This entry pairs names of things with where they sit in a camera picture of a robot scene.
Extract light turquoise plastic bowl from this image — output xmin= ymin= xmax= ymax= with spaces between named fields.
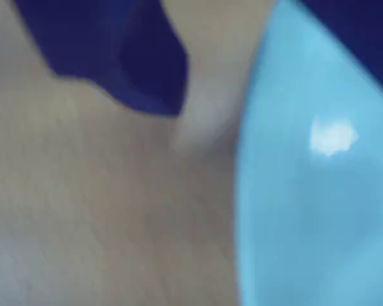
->
xmin=235 ymin=0 xmax=383 ymax=306

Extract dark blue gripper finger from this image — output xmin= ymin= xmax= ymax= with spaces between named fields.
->
xmin=298 ymin=0 xmax=383 ymax=105
xmin=11 ymin=0 xmax=190 ymax=117

